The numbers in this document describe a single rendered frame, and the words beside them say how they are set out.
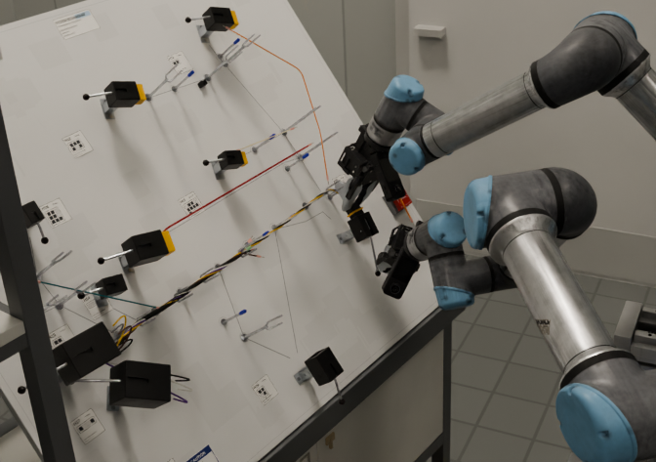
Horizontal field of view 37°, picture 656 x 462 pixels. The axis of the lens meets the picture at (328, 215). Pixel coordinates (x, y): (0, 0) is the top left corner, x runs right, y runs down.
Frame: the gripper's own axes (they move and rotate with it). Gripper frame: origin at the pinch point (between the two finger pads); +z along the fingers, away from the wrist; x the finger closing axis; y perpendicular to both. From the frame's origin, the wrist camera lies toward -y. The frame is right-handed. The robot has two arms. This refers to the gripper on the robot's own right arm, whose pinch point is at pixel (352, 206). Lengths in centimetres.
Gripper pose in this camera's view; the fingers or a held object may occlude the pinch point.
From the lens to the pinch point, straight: 227.9
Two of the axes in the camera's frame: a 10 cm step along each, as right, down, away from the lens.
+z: -3.6, 7.0, 6.1
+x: -6.8, 2.5, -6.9
